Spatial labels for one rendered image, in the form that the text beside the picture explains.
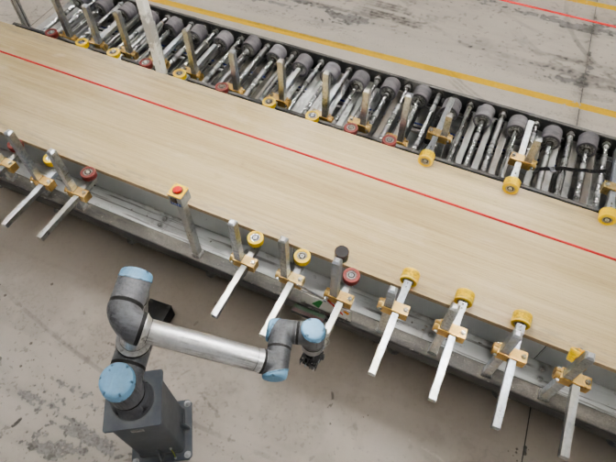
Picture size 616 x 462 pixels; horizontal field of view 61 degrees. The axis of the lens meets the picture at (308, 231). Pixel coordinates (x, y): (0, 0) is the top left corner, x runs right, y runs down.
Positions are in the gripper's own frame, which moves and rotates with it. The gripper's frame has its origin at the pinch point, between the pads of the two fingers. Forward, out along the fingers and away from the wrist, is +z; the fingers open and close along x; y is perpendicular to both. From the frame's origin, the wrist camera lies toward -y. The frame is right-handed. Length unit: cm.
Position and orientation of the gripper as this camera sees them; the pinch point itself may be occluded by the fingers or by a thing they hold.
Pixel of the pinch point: (313, 360)
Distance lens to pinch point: 231.6
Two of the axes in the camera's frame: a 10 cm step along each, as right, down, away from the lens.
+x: 9.1, 3.5, -2.4
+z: -0.1, 5.8, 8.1
